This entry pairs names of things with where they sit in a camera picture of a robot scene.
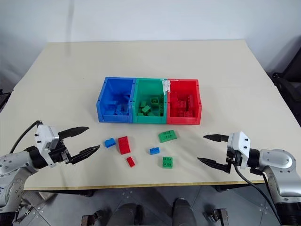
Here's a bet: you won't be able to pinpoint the black table caster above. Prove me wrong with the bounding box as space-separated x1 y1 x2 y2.
203 208 229 226
80 209 104 226

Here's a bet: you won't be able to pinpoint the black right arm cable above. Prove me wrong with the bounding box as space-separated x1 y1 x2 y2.
234 164 287 226

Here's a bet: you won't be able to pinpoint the red plastic bin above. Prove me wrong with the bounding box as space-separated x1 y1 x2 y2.
166 79 203 126

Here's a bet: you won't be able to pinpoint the small blue sloped brick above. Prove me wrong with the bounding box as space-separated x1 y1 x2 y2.
104 138 117 149

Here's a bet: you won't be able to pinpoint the large red flat brick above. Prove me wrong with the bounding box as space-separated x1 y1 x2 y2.
117 136 132 155

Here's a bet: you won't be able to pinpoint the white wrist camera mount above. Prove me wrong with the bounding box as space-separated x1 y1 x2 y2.
34 124 60 168
226 131 252 169

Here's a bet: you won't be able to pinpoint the green square four-stud brick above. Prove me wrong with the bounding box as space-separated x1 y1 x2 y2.
162 156 174 169

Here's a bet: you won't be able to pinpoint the white torn sticker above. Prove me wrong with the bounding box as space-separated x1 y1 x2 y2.
161 79 172 96

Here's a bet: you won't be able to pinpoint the black straps under table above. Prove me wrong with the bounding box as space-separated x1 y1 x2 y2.
13 203 48 223

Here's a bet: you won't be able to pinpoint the blue plastic bin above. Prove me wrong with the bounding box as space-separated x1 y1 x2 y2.
96 76 138 124

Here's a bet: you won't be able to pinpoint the green curved brick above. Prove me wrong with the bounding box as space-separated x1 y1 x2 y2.
158 129 179 144

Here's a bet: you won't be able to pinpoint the green plastic bin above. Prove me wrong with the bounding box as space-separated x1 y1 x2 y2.
132 78 171 124

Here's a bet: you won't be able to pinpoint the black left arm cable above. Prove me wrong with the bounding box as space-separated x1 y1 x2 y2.
8 120 44 155

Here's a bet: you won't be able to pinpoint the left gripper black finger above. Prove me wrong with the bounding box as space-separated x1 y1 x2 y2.
70 145 101 165
58 126 90 140

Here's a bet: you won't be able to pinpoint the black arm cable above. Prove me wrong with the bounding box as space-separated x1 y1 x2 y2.
8 120 44 155
234 164 287 226

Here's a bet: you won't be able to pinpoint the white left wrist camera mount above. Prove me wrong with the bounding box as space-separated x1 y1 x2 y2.
34 124 60 168

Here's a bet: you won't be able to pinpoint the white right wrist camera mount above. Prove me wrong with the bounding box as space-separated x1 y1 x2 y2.
226 131 252 169

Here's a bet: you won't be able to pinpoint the black object beside table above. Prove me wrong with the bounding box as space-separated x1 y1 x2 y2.
0 89 12 112

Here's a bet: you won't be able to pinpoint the dark rounded shape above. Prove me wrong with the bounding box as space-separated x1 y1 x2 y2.
112 203 144 226
171 197 197 226

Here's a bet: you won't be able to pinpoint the dark green tall brick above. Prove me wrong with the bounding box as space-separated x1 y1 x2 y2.
158 94 166 112

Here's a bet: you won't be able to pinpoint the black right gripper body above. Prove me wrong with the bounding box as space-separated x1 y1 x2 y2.
225 147 243 168

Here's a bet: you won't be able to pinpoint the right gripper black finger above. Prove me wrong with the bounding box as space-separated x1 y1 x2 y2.
197 157 233 174
203 134 230 143

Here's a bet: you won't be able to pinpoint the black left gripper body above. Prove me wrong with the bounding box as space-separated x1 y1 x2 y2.
48 138 72 166

